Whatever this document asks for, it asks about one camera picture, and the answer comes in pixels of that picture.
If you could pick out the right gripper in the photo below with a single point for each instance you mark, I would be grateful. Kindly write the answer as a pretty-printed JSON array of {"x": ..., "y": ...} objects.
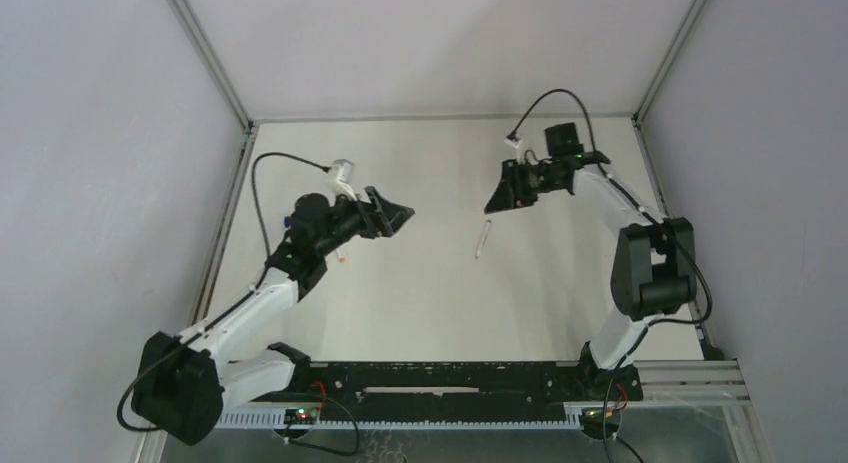
[{"x": 519, "y": 184}]

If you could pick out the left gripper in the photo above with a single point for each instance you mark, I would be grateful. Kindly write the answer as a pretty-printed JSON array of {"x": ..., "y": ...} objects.
[{"x": 375, "y": 215}]

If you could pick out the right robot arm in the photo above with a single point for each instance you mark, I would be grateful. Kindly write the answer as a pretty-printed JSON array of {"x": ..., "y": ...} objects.
[{"x": 653, "y": 272}]

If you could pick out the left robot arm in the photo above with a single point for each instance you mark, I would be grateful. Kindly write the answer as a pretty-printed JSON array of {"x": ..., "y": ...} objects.
[{"x": 187, "y": 381}]

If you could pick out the left controller board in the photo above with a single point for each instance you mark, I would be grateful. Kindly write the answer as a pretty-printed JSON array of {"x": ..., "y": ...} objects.
[{"x": 300, "y": 417}]

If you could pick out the controller board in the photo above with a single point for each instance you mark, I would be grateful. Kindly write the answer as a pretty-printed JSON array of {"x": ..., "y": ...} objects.
[
  {"x": 300, "y": 417},
  {"x": 597, "y": 425}
]

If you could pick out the right controller board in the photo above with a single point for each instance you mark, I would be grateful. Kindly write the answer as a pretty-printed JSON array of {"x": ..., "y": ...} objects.
[{"x": 597, "y": 425}]

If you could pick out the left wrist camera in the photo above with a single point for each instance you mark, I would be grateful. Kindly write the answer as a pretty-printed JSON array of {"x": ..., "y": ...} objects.
[{"x": 339, "y": 179}]

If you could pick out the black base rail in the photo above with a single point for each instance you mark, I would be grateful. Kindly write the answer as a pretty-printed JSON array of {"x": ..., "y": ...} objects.
[{"x": 462, "y": 393}]

